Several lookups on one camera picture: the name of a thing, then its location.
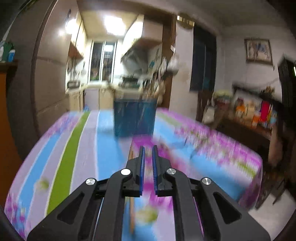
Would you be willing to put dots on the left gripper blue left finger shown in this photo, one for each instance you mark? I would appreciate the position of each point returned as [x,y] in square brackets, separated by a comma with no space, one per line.
[140,170]

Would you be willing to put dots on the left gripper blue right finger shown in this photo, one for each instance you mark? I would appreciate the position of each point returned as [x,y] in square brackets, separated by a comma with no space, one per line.
[155,167]

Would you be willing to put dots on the kitchen window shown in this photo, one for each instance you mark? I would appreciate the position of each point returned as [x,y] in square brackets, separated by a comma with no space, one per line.
[102,61]

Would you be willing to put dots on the teal perforated utensil holder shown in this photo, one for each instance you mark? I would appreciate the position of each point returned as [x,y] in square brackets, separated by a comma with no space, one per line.
[133,117]

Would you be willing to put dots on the colourful striped floral tablecloth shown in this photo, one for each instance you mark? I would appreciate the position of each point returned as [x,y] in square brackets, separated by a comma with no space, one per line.
[80,145]

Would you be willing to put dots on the steel range hood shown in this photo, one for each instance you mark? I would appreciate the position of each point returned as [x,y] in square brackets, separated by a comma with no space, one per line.
[137,55]

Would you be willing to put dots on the dark wooden side table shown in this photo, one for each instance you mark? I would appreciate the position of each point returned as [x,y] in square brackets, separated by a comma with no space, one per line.
[256,138]

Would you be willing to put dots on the red thermos flask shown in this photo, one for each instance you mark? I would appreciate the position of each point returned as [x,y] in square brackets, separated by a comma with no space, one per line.
[264,110]

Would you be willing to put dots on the grey tall refrigerator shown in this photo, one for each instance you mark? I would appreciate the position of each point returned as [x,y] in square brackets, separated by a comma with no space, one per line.
[36,97]

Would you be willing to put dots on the orange wooden cabinet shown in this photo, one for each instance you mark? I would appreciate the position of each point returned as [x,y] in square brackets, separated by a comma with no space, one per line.
[10,159]

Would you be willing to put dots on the framed elephant picture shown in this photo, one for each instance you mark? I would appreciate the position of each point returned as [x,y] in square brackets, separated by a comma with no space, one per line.
[258,51]

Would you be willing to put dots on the round brass wall plate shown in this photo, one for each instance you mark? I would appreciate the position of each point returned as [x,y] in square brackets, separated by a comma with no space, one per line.
[185,21]

